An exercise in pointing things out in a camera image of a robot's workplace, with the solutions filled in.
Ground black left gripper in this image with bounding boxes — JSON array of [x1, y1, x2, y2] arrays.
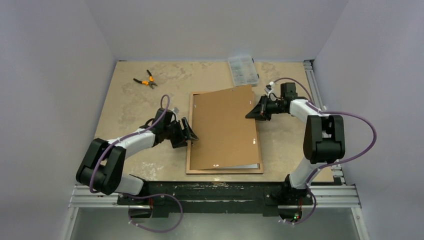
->
[[163, 118, 197, 148]]

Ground blue wooden picture frame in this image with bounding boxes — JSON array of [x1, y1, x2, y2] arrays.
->
[[185, 91, 265, 175]]

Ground brown cardboard backing board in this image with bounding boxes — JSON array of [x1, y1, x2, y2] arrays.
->
[[189, 84, 261, 171]]

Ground colour photo print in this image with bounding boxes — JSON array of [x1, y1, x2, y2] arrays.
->
[[212, 163, 260, 169]]

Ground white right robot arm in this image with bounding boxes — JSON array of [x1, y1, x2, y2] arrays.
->
[[245, 82, 346, 204]]

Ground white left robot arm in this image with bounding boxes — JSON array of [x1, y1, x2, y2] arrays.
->
[[75, 108, 199, 205]]

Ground clear plastic screw box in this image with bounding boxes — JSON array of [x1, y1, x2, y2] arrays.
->
[[227, 55, 260, 87]]

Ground orange black pliers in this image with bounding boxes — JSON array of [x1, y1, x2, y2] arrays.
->
[[133, 69, 158, 89]]

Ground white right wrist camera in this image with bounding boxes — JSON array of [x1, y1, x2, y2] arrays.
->
[[264, 81, 275, 97]]

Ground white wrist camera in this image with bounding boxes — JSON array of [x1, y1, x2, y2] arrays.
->
[[171, 107, 180, 118], [264, 81, 275, 97]]

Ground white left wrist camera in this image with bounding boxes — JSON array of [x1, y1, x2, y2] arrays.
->
[[171, 107, 180, 118]]

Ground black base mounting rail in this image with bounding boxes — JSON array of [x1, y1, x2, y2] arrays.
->
[[117, 181, 314, 219]]

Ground aluminium right side rail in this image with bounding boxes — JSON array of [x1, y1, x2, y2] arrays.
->
[[303, 60, 361, 209]]

